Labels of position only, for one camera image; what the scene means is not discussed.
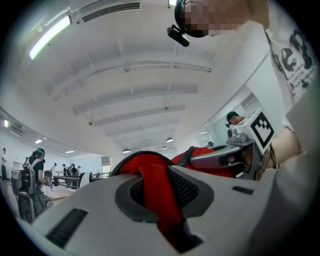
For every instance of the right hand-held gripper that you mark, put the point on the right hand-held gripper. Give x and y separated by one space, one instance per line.
262 130

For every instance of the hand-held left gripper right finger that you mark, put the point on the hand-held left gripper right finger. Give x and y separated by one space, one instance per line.
225 212

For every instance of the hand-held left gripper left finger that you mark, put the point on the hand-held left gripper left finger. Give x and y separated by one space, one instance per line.
100 200

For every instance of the red backpack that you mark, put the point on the red backpack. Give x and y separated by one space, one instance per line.
155 165

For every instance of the person's right forearm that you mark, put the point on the person's right forearm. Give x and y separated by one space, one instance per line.
285 145

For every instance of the white chair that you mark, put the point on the white chair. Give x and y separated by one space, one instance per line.
85 178

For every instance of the black table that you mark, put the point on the black table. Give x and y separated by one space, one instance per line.
67 178

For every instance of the dome pendant lamp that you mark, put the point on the dome pendant lamp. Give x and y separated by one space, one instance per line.
169 140
126 151
164 148

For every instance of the white printed shirt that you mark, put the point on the white printed shirt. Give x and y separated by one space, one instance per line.
282 32

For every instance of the person's head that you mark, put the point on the person's head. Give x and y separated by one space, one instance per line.
237 15

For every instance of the long ceiling tube light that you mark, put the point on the long ceiling tube light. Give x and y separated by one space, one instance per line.
50 37

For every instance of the ceiling air vent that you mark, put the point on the ceiling air vent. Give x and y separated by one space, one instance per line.
110 10

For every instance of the black head camera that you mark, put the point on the black head camera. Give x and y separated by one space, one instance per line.
178 35

